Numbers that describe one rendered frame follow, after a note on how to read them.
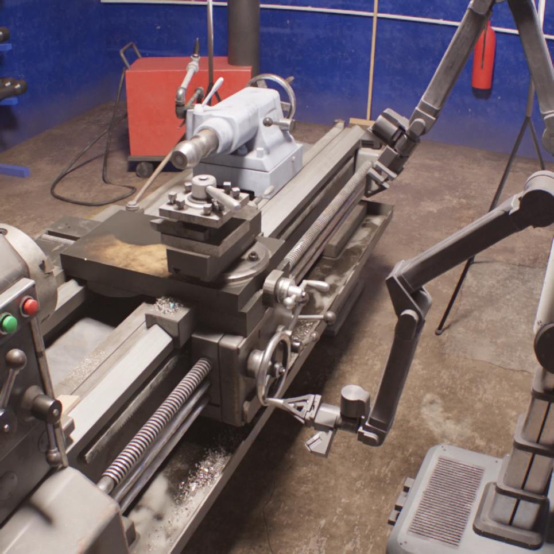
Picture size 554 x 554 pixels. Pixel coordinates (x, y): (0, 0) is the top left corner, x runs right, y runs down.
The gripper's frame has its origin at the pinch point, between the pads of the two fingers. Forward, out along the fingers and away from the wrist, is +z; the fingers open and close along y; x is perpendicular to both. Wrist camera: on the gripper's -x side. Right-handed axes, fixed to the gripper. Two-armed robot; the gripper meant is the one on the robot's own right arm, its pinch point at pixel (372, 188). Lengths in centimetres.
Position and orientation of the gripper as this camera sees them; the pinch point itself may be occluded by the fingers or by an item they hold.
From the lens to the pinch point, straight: 192.9
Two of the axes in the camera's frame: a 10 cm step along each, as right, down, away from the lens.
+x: 7.7, 6.3, -0.9
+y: -4.4, 4.3, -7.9
